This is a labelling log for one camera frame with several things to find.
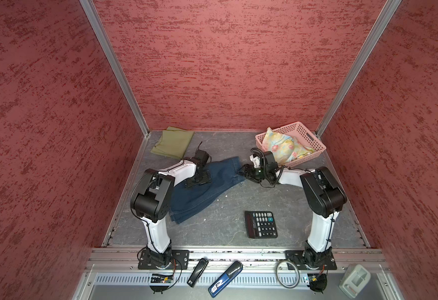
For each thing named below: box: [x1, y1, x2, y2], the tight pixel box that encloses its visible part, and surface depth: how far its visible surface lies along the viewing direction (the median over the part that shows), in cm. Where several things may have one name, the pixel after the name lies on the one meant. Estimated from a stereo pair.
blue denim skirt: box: [168, 156, 246, 225], surface depth 93 cm
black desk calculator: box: [244, 210, 278, 239], surface depth 83 cm
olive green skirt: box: [150, 126, 195, 160], surface depth 117 cm
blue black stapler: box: [208, 260, 244, 299], surface depth 68 cm
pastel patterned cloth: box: [262, 127, 316, 165], surface depth 111 cm
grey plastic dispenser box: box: [339, 263, 372, 299], surface depth 69 cm
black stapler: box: [186, 257, 209, 289], surface depth 70 cm
